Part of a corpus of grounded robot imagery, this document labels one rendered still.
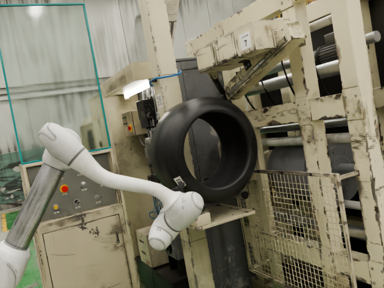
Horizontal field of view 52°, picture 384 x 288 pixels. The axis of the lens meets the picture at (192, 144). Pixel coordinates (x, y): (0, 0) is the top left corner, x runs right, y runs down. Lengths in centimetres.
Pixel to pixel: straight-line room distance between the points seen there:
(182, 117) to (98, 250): 109
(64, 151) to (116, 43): 1041
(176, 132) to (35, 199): 72
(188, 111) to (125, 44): 1009
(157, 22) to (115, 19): 971
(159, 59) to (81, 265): 136
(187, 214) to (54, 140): 60
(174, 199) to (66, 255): 119
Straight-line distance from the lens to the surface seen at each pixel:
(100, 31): 1193
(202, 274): 256
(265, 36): 203
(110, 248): 264
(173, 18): 293
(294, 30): 203
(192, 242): 248
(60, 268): 261
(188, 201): 153
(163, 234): 161
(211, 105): 204
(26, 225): 183
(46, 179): 180
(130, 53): 1199
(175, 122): 197
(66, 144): 162
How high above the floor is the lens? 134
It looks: 3 degrees down
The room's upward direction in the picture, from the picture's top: 10 degrees counter-clockwise
